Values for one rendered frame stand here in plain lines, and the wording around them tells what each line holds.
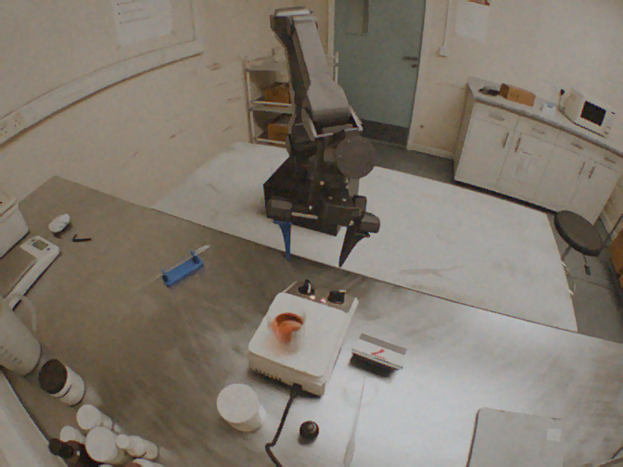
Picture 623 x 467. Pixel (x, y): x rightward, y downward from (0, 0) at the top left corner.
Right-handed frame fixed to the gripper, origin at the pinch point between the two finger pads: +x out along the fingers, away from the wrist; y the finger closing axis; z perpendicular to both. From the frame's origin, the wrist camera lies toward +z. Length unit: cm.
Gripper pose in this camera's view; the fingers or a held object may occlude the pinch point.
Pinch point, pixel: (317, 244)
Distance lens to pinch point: 50.6
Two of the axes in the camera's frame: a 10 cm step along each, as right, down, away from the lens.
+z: 1.0, 2.5, -9.6
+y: 9.8, 1.5, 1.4
